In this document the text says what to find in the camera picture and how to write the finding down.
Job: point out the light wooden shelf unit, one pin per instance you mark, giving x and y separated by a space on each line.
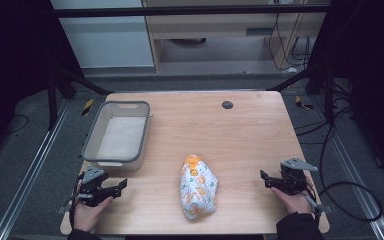
220 30

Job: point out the person's right hand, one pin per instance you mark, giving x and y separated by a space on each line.
295 201

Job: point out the colourful snack bag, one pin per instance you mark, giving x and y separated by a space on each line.
197 188

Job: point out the grey plastic basket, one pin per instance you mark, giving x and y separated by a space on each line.
120 136

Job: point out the person's left hand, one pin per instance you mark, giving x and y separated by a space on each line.
87 213

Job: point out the black table grommet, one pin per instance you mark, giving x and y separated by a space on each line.
227 105

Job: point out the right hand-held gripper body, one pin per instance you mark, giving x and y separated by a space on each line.
293 176

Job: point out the black horizontal frame bar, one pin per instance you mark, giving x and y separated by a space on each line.
180 11

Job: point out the black metal stand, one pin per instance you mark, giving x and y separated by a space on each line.
328 96
51 100

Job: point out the white cabinet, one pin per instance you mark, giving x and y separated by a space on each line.
106 40

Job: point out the yellow black floor tape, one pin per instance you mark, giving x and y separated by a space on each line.
302 103
87 106

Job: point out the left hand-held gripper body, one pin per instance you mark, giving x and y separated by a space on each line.
91 178

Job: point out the aluminium floor rail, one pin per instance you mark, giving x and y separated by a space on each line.
356 176
30 173

